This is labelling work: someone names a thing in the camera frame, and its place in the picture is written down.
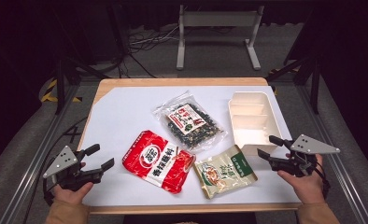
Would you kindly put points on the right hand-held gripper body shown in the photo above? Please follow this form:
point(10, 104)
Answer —
point(306, 146)

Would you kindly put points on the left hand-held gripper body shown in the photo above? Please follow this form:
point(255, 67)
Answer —
point(67, 174)

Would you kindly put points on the white divided plastic box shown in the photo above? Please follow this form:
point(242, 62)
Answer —
point(250, 124)

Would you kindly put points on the red seasoning packet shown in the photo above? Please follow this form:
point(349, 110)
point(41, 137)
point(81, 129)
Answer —
point(148, 155)

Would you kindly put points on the green and beige packet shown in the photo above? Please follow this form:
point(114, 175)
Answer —
point(225, 171)

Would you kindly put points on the clear bag of dark dried food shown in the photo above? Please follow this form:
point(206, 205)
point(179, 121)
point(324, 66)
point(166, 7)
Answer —
point(191, 124)

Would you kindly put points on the person's left hand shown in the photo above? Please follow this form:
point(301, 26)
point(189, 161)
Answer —
point(70, 195)

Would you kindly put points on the person's right hand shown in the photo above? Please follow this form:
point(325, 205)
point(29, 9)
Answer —
point(309, 188)

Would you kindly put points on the black tripod stand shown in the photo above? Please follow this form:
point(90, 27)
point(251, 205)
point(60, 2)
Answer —
point(60, 81)
point(314, 84)

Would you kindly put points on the yellow and black floor tape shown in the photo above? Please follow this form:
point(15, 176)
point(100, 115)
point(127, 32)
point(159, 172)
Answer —
point(48, 90)

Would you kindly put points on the aluminium rail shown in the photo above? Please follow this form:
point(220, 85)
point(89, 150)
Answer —
point(337, 130)
point(32, 161)

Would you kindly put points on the grey metal stand frame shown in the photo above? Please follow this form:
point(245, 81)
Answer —
point(218, 19)

